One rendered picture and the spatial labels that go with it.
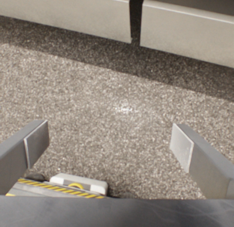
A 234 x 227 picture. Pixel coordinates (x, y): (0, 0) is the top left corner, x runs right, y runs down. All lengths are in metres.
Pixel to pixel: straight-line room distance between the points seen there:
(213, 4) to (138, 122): 0.61
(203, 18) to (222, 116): 0.61
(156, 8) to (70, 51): 0.69
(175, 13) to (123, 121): 0.58
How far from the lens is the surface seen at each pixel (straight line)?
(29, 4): 0.74
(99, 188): 0.81
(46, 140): 0.17
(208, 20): 0.51
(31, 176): 0.94
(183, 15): 0.50
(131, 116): 0.89
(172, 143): 0.17
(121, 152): 0.90
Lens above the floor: 0.89
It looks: 80 degrees down
